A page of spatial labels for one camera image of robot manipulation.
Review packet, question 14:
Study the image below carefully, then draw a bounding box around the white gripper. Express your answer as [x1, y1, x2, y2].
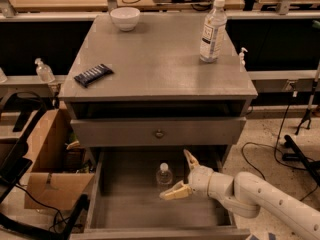
[159, 149, 214, 200]

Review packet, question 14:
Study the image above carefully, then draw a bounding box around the small clear water bottle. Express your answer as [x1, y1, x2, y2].
[156, 162, 173, 191]

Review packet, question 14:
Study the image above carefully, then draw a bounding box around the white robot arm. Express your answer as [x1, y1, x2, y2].
[159, 149, 320, 240]

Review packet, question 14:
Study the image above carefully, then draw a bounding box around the grey upper drawer with knob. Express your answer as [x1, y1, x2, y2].
[71, 117, 246, 147]

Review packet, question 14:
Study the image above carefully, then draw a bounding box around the grey open middle drawer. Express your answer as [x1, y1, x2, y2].
[70, 148, 250, 240]

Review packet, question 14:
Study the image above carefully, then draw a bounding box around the grey wooden drawer cabinet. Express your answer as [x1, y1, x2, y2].
[58, 11, 258, 240]

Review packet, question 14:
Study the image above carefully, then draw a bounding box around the small white pump bottle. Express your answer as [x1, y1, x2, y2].
[239, 47, 248, 67]

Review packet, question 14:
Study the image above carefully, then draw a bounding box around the tall labelled water bottle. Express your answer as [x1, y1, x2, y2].
[200, 0, 227, 63]

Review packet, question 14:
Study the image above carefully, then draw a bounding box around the clear pump sanitizer bottle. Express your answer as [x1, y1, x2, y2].
[35, 58, 55, 83]

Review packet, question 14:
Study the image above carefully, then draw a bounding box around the black stand leg right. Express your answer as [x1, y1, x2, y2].
[282, 135, 320, 186]

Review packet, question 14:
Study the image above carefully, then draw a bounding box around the brown cardboard box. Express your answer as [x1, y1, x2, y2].
[25, 109, 95, 210]

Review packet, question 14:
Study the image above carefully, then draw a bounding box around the dark blue snack bar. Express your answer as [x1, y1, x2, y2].
[74, 64, 113, 88]

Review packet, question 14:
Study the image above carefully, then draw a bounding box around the white ceramic bowl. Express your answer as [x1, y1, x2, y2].
[110, 7, 140, 31]

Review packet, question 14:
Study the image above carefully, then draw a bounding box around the black chair frame left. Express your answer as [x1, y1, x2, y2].
[0, 91, 89, 240]

